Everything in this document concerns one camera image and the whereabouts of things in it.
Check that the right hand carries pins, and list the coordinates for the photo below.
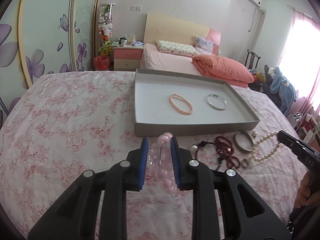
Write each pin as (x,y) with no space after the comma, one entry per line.
(303,197)

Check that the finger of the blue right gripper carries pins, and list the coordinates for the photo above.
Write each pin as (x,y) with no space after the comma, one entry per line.
(297,146)

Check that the thin silver bangle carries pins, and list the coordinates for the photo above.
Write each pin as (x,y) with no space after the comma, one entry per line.
(216,102)

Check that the white floral pillow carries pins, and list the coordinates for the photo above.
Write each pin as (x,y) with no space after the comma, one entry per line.
(176,48)

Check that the pink curtain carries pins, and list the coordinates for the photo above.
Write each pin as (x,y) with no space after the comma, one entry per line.
(302,52)

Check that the lilac patterned pillow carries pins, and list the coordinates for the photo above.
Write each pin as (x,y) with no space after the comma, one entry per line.
(203,45)

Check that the white mug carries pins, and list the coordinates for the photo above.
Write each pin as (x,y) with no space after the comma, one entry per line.
(123,42)

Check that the pink bedside table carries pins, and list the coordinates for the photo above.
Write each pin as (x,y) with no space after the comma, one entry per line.
(127,58)

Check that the wide silver cuff bangle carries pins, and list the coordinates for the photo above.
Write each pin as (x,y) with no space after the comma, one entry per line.
(244,141)

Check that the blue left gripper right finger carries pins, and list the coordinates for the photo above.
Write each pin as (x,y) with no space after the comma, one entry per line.
(180,160)

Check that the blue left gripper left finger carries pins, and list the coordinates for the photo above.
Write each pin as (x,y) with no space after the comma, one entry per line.
(138,161)

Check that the wardrobe with purple flowers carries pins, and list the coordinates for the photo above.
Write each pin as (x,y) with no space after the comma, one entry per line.
(40,37)

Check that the red waste bin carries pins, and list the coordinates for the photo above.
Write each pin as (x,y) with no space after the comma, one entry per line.
(102,62)

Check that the dark wooden chair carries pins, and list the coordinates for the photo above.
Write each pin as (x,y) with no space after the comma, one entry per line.
(252,60)

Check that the pink floral bedsheet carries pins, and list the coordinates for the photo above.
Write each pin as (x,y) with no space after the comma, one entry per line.
(68,123)

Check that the blue plush clothing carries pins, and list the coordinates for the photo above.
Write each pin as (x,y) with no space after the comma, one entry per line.
(284,88)

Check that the pink bed sheet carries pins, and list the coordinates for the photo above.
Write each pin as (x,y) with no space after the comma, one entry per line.
(153,59)

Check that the orange pink duvet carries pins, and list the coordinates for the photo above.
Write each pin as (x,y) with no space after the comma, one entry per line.
(223,68)

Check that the beige pink headboard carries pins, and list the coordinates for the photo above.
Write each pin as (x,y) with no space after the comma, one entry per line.
(168,28)

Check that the clear tube of plush toys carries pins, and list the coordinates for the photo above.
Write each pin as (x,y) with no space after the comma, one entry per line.
(105,28)

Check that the grey cardboard tray box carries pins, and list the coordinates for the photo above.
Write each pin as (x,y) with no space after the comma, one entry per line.
(176,103)

